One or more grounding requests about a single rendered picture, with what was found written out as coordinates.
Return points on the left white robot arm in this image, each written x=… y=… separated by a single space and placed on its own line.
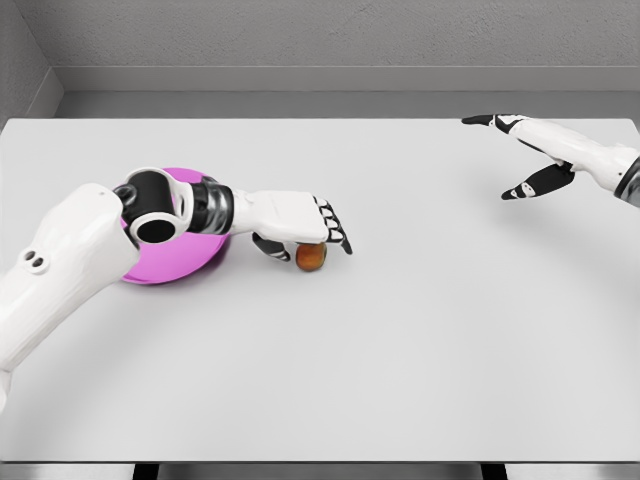
x=65 y=265

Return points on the red-orange apple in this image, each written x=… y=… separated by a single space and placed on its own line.
x=311 y=256

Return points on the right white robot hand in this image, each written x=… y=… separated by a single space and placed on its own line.
x=545 y=140

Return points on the pink round plate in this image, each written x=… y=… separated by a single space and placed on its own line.
x=180 y=260

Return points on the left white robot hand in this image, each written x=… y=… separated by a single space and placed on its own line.
x=300 y=215

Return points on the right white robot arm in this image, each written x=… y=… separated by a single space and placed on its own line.
x=617 y=167

